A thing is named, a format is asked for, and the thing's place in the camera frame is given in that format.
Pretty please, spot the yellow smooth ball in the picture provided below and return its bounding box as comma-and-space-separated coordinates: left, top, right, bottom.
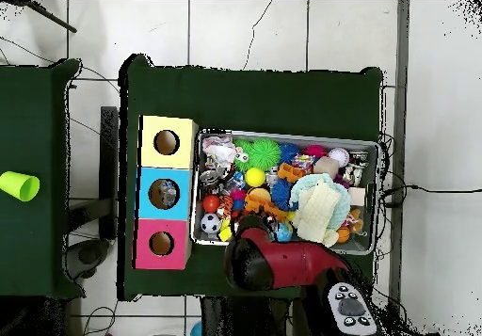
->
245, 167, 267, 187

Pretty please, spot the cream knitted cloth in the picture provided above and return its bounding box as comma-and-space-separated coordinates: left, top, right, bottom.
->
292, 180, 342, 248

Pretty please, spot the mint knitted cloth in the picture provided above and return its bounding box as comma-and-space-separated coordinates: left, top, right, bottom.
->
288, 172, 352, 235

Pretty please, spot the tiger striped plush toy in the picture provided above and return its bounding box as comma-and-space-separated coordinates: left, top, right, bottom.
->
219, 195, 235, 218

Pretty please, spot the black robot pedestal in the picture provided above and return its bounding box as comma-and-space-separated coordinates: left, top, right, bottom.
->
201, 296, 302, 336

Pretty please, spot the small soccer ball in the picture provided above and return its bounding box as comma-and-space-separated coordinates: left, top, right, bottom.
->
200, 213, 222, 234

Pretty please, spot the green spiky rubber ball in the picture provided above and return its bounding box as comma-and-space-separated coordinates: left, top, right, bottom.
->
234, 137, 282, 173

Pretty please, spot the thin black cable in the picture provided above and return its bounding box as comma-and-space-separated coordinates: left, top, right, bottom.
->
381, 184, 482, 207

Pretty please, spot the grey rounded stand foot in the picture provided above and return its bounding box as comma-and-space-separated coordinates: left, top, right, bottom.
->
66, 237, 111, 280

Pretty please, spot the dark thin rod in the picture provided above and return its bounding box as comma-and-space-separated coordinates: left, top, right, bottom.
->
14, 0, 78, 34

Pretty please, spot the shallow wire mesh bin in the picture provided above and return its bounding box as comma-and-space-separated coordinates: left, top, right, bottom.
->
189, 127, 381, 256

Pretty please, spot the orange long toy block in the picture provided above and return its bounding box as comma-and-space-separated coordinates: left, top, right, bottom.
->
277, 162, 307, 183

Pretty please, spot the dark green table cloth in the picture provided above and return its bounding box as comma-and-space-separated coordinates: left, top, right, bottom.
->
0, 57, 86, 300
118, 53, 384, 302

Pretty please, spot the lime green plastic cup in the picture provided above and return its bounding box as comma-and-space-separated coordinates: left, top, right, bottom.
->
0, 170, 41, 202

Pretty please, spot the orange-red smooth ball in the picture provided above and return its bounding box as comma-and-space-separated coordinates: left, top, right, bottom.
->
201, 194, 221, 214

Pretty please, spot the wooden box with three holes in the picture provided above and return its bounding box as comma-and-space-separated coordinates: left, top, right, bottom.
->
131, 114, 200, 271

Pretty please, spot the silver drink can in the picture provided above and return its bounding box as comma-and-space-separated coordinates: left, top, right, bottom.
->
199, 169, 221, 190

